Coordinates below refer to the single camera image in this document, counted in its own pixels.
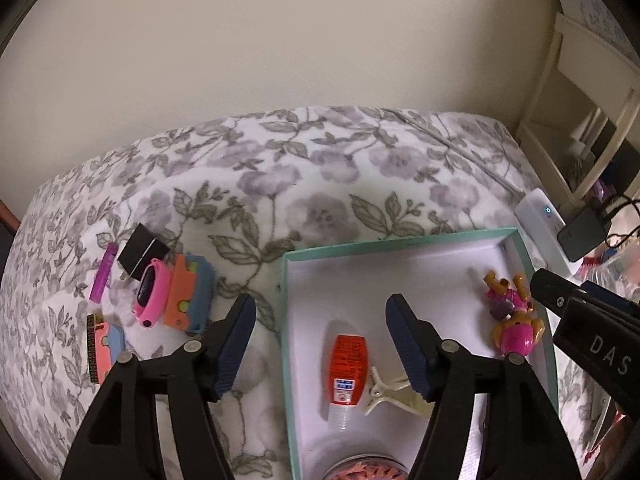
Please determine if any dark wooden furniture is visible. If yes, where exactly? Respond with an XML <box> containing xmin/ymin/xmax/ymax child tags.
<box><xmin>0</xmin><ymin>200</ymin><xmax>21</xmax><ymax>241</ymax></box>

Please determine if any purple tube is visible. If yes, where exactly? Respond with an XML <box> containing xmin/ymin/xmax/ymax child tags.
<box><xmin>89</xmin><ymin>242</ymin><xmax>120</xmax><ymax>303</ymax></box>

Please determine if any white wooden frame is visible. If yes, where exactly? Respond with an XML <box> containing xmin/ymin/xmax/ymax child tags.
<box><xmin>515</xmin><ymin>12</ymin><xmax>640</xmax><ymax>206</ymax></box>

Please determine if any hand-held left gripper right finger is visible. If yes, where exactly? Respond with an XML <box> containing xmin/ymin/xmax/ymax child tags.
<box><xmin>385</xmin><ymin>294</ymin><xmax>583</xmax><ymax>480</ymax></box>

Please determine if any white power strip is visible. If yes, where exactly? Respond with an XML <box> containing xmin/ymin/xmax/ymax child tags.
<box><xmin>515</xmin><ymin>188</ymin><xmax>586</xmax><ymax>276</ymax></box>

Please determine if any pink toy figure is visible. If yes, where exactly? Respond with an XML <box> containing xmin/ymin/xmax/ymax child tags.
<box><xmin>482</xmin><ymin>270</ymin><xmax>546</xmax><ymax>357</ymax></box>

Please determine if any black binder clip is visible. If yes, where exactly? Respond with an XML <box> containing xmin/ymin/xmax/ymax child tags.
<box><xmin>117</xmin><ymin>223</ymin><xmax>171</xmax><ymax>283</ymax></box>

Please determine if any black charger adapter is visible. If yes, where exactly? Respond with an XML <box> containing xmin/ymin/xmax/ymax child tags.
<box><xmin>556</xmin><ymin>207</ymin><xmax>612</xmax><ymax>263</ymax></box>

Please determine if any cream hair clip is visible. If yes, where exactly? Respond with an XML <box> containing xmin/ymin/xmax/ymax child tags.
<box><xmin>364</xmin><ymin>366</ymin><xmax>436</xmax><ymax>418</ymax></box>

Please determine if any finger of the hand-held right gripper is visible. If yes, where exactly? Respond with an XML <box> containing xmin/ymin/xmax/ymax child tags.
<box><xmin>580</xmin><ymin>280</ymin><xmax>640</xmax><ymax>318</ymax></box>
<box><xmin>530</xmin><ymin>268</ymin><xmax>588</xmax><ymax>318</ymax></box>

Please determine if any pink wrist watch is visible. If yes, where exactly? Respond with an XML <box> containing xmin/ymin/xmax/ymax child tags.
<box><xmin>131</xmin><ymin>258</ymin><xmax>173</xmax><ymax>330</ymax></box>

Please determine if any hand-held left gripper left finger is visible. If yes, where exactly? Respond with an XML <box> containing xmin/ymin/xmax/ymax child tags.
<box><xmin>60</xmin><ymin>292</ymin><xmax>258</xmax><ymax>480</ymax></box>

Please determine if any grey floral blanket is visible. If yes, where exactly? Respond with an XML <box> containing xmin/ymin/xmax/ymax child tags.
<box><xmin>0</xmin><ymin>105</ymin><xmax>640</xmax><ymax>480</ymax></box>

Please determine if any orange and blue toy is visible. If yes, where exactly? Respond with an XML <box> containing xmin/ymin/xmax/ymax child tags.
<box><xmin>162</xmin><ymin>254</ymin><xmax>217</xmax><ymax>335</ymax></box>
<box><xmin>92</xmin><ymin>321</ymin><xmax>126</xmax><ymax>386</ymax></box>

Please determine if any teal cardboard tray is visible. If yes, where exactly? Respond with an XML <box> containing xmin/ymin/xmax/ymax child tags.
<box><xmin>277</xmin><ymin>227</ymin><xmax>560</xmax><ymax>480</ymax></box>

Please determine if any round clear container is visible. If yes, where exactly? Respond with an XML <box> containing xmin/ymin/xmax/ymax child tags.
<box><xmin>321</xmin><ymin>452</ymin><xmax>411</xmax><ymax>480</ymax></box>

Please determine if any red white small bottle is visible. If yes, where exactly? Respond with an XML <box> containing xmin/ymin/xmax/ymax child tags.
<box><xmin>327</xmin><ymin>334</ymin><xmax>370</xmax><ymax>433</ymax></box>

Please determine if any black cable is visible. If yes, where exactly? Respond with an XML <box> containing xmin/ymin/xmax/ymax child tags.
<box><xmin>592</xmin><ymin>195</ymin><xmax>640</xmax><ymax>251</ymax></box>

